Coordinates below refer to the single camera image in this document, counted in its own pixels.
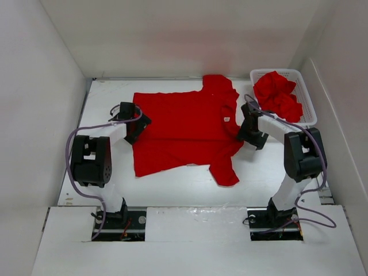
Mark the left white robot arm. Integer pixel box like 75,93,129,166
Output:
66,102,152,228

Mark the red shirts pile in basket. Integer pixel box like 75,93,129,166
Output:
254,71,303,123

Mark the white plastic basket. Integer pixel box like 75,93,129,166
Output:
250,68,317,127

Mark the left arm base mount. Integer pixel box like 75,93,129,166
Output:
91,207,147,242

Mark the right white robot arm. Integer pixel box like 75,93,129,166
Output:
237,102,327,227

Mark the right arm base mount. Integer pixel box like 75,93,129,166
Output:
243,207,303,242

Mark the red t shirt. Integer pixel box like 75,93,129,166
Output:
133,75,243,186

